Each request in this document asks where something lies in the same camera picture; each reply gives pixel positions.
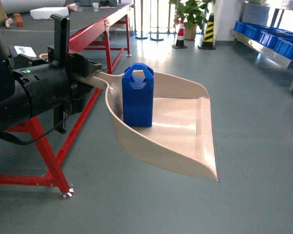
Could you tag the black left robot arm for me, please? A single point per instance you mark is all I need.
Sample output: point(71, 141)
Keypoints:
point(34, 86)

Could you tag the blue crate on shelf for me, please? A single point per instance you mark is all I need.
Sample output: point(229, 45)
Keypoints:
point(270, 39)
point(284, 47)
point(241, 27)

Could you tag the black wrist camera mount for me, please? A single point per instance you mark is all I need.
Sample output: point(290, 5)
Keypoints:
point(61, 40)

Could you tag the blue plastic block part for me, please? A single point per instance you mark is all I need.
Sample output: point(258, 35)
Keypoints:
point(137, 91)

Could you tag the red white traffic cone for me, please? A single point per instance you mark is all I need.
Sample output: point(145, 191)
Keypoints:
point(179, 44)

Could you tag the potted green plant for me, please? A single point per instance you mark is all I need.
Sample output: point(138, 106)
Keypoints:
point(193, 13)

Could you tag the orange bottle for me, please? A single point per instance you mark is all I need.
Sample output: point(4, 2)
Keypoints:
point(18, 19)

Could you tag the red table frame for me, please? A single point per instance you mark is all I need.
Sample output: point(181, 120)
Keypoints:
point(83, 39)

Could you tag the paper cup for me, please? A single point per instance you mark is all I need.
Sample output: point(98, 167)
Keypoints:
point(95, 6)

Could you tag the beige plastic dustpan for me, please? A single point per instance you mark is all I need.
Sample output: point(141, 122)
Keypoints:
point(180, 139)

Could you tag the yellow black traffic cone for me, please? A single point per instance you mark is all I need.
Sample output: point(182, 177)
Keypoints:
point(208, 42)

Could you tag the white foam block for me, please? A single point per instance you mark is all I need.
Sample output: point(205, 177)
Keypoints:
point(46, 12)

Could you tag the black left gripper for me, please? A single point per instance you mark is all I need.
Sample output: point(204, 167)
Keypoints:
point(77, 66)

